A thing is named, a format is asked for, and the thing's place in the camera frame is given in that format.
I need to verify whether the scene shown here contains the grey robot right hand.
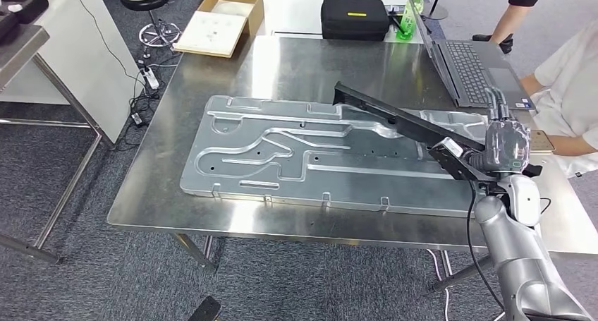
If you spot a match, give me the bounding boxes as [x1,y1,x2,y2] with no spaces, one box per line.
[468,87,532,175]

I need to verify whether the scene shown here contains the person's hand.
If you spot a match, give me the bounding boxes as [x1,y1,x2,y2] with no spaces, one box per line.
[470,32,515,55]

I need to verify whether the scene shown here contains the long black plastic part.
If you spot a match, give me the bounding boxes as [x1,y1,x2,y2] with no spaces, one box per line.
[332,81,487,152]

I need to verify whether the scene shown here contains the stainless steel workbench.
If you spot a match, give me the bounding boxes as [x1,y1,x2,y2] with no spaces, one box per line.
[106,35,598,294]

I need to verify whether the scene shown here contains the tan smartphone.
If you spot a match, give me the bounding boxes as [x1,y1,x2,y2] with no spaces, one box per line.
[529,130,556,155]

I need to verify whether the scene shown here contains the grey open laptop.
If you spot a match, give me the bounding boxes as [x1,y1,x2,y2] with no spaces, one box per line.
[410,3,537,111]

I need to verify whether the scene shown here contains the grey round stand base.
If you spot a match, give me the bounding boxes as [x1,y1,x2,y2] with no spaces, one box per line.
[426,0,451,22]

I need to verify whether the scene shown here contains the green drink bottle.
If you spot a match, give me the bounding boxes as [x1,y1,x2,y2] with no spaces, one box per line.
[396,0,425,42]

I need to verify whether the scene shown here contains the black zip case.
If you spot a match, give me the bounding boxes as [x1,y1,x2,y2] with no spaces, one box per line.
[320,0,391,42]

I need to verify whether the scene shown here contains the white table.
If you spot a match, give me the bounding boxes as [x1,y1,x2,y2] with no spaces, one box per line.
[205,0,425,45]

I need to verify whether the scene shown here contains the embossed aluminium panel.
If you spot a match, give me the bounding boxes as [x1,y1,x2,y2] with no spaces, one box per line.
[179,94,494,219]

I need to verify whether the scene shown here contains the open cardboard box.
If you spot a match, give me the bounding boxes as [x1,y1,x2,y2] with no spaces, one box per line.
[173,0,265,59]

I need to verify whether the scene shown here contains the black robot left foot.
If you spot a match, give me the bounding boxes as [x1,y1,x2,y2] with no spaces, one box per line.
[186,295,224,321]

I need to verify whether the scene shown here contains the white power strip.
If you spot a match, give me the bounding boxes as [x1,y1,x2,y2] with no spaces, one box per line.
[139,65,161,91]

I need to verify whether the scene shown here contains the white cabinet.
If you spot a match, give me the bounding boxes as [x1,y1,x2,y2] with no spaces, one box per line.
[0,0,143,145]

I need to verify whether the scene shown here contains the black foam tray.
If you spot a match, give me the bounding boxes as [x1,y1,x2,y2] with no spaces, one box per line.
[0,11,20,45]
[0,0,51,25]

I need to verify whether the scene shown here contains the steel side table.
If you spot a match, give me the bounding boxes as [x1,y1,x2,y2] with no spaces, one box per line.
[0,24,116,266]

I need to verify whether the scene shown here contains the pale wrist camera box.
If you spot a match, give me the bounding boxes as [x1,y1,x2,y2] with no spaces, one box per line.
[438,137,465,159]

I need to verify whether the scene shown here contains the black camera bracket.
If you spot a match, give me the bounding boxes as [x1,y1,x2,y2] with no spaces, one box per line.
[427,143,500,185]

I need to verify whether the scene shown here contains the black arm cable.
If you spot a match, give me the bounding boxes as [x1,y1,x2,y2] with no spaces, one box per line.
[465,181,552,321]

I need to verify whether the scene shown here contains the black power cord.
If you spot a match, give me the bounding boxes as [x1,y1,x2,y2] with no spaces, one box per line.
[113,78,162,152]

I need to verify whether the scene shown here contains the thin black cable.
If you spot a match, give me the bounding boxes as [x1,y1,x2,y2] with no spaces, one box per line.
[42,0,147,87]

